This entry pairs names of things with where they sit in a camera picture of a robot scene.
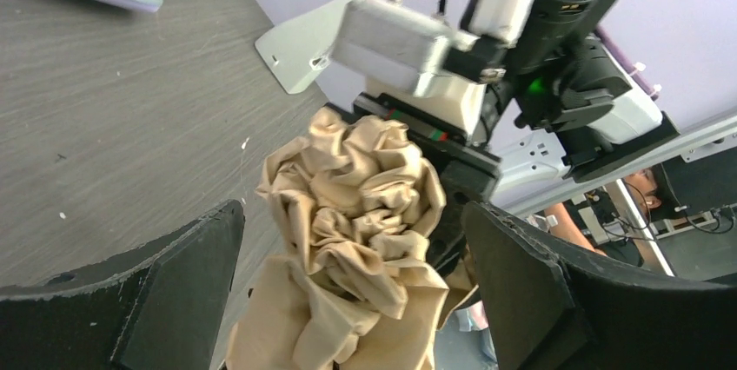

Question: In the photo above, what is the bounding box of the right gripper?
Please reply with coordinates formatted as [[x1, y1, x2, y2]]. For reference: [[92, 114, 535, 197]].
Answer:
[[328, 90, 501, 275]]

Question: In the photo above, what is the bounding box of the beige folding umbrella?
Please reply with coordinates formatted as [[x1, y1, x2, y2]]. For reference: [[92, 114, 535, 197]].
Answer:
[[225, 108, 477, 369]]

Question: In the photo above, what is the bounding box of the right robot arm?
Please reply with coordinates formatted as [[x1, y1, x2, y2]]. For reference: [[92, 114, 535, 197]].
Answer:
[[328, 0, 678, 275]]

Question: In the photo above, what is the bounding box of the white stand holder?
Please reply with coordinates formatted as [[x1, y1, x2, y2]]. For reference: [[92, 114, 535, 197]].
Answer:
[[255, 0, 354, 95]]

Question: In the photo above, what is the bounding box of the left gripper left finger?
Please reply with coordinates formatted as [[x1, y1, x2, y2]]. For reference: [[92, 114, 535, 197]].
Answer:
[[1, 200, 244, 369]]

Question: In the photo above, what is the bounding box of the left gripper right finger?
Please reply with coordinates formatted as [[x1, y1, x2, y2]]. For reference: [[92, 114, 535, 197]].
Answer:
[[461, 202, 736, 369]]

